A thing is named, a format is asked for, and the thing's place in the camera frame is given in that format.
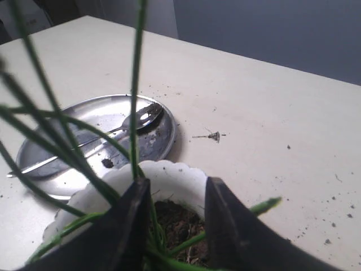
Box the white scalloped plastic pot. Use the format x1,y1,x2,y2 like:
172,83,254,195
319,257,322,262
43,160,207,248

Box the soil clump on plate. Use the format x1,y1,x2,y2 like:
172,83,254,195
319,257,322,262
102,159,114,169

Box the dark brown potting soil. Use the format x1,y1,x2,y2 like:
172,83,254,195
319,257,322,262
155,200,210,268

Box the steel spoon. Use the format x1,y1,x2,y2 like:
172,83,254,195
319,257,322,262
21,102,164,174

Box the round steel plate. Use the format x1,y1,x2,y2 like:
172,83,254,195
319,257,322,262
16,94,177,200

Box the artificial red flower plant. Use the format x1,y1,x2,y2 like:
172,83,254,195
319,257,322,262
0,0,283,271

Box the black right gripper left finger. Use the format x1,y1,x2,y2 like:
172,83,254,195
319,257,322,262
22,178,150,270

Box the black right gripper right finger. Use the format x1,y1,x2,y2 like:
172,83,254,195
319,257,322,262
205,177,336,270

